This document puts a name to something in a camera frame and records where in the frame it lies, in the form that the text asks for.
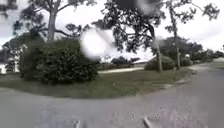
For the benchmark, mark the pale driveway strip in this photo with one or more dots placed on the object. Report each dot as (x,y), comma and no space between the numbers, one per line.
(120,70)

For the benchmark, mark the green grass verge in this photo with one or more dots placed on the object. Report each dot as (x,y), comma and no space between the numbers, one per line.
(113,83)

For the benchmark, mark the round green bush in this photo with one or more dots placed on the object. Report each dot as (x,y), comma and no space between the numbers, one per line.
(156,63)

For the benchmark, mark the leaning dark-crowned tree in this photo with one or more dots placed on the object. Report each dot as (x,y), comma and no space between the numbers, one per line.
(133,23)

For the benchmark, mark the grey asphalt road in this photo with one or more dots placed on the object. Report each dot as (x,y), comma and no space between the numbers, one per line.
(100,111)

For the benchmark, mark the large dark green bush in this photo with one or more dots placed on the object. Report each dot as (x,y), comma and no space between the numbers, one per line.
(60,63)

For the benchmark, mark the pale concrete kerb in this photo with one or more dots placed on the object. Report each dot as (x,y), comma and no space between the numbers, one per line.
(176,81)

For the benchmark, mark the robot's own part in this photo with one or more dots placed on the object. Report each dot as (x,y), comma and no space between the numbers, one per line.
(147,122)
(77,124)

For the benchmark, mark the thin-trunked tall tree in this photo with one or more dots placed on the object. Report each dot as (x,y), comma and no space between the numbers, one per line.
(174,30)

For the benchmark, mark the tall thick-trunked tree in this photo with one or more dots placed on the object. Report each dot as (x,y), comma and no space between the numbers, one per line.
(51,23)

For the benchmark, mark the small round bush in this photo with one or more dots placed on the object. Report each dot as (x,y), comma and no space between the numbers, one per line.
(186,61)

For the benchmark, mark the distant row of trees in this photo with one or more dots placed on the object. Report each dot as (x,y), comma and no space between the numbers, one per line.
(200,51)

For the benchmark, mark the white building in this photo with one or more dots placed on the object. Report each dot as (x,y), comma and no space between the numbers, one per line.
(8,61)

